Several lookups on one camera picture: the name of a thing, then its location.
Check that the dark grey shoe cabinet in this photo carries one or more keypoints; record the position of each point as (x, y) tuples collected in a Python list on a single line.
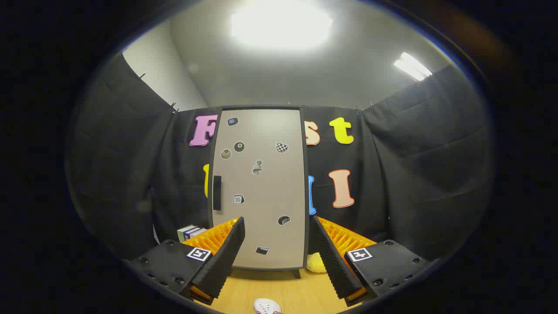
[(307, 174)]

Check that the grey shoe cabinet door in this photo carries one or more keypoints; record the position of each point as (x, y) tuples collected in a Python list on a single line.
[(261, 187)]

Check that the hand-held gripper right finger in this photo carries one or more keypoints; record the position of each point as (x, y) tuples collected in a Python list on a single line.
[(329, 261)]

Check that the yellow plush toy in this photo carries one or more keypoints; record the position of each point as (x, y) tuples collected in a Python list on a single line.
[(314, 264)]

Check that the large ceiling light panel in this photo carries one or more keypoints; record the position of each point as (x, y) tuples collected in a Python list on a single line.
[(281, 24)]

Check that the green book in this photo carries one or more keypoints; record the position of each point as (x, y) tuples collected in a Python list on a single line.
[(183, 232)]

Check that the white canvas shoe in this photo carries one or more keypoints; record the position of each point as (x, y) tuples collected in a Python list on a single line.
[(267, 306)]

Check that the black backdrop cloth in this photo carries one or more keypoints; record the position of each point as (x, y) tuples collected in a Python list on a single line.
[(414, 174)]

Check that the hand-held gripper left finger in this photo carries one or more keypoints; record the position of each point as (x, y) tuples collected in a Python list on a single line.
[(226, 257)]

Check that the blue book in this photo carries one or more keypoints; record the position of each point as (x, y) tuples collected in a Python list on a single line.
[(192, 233)]

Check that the narrow ceiling light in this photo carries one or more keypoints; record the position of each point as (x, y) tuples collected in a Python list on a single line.
[(412, 66)]

